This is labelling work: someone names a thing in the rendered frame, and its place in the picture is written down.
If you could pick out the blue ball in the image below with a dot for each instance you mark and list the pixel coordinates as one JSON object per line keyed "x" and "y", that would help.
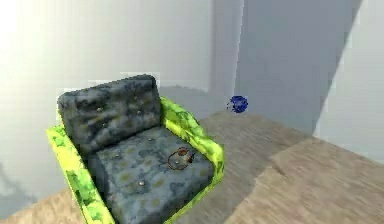
{"x": 238, "y": 104}

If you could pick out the green armchair with grey cushions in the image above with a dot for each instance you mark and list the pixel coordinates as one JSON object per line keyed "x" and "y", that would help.
{"x": 133, "y": 173}

